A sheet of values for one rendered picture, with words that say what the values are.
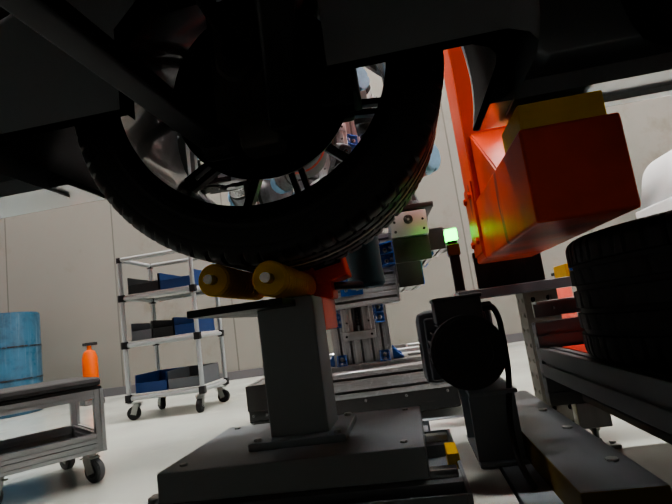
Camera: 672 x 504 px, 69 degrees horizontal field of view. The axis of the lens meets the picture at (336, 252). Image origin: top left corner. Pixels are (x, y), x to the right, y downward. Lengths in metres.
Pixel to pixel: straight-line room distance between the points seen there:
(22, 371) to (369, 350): 3.72
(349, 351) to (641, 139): 4.29
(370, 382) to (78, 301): 4.37
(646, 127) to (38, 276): 6.39
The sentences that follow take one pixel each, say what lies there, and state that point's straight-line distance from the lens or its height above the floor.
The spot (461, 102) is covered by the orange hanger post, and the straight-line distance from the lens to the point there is 1.46.
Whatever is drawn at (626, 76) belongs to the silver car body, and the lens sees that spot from 0.98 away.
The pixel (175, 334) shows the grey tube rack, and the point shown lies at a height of 0.48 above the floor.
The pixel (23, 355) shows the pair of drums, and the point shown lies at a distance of 5.21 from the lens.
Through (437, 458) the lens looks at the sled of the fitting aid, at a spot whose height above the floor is 0.15.
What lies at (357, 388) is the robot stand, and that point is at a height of 0.17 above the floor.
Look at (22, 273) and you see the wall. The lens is 6.15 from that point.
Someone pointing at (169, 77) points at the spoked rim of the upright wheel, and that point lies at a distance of 1.14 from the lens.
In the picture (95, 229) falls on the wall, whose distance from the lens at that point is 5.76.
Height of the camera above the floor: 0.41
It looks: 8 degrees up
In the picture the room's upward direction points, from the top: 8 degrees counter-clockwise
